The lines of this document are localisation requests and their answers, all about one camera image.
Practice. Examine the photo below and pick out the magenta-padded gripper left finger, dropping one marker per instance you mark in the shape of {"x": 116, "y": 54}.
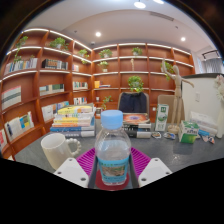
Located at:
{"x": 70, "y": 170}

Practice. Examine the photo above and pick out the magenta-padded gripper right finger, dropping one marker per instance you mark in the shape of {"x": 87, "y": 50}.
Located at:
{"x": 155, "y": 170}

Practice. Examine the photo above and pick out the clear water bottle blue cap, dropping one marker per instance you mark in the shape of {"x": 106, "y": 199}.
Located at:
{"x": 112, "y": 150}

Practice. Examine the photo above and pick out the white ceramic mug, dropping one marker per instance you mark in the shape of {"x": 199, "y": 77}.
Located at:
{"x": 55, "y": 148}

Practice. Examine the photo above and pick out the small snack packet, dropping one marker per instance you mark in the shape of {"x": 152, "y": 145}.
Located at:
{"x": 169, "y": 135}
{"x": 208, "y": 139}
{"x": 156, "y": 135}

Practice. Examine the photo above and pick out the stack of dark books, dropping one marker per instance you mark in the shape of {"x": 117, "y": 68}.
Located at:
{"x": 138, "y": 125}

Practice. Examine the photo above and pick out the stack of colourful books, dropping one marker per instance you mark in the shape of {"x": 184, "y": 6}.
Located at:
{"x": 75, "y": 121}

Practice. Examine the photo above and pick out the green white tissue box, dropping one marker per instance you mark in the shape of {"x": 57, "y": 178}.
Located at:
{"x": 187, "y": 133}

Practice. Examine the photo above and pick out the white green milk carton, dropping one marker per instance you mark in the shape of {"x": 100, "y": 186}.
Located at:
{"x": 161, "y": 117}

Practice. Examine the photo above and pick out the stack of white boxes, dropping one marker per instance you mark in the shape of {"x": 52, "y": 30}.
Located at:
{"x": 203, "y": 121}

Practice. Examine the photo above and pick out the tan chair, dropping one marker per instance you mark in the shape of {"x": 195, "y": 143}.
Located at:
{"x": 165, "y": 100}

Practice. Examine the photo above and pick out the chair with dark jacket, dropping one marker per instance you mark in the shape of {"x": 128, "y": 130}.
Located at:
{"x": 133, "y": 101}

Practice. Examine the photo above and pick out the wooden artist mannequin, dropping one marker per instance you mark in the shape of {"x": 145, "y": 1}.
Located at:
{"x": 177, "y": 96}

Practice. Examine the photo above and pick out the orange wooden shelf unit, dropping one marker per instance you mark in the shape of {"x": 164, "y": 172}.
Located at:
{"x": 66, "y": 83}

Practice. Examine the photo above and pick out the ceiling lights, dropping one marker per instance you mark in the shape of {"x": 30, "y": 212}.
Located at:
{"x": 140, "y": 4}

